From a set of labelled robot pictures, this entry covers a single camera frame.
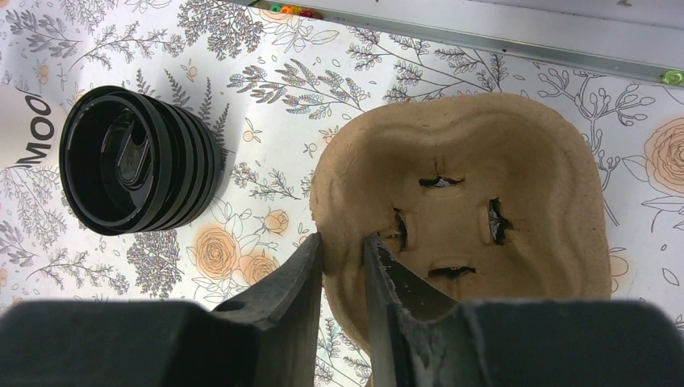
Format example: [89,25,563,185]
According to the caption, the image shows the floral patterned table mat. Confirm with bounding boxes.
[0,0,684,387]

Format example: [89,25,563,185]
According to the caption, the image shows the single cardboard cup carrier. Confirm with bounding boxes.
[310,93,611,352]

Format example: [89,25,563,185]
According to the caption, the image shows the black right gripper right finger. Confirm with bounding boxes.
[363,235,457,386]

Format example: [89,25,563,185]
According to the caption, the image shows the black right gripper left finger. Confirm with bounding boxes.
[212,233,323,386]

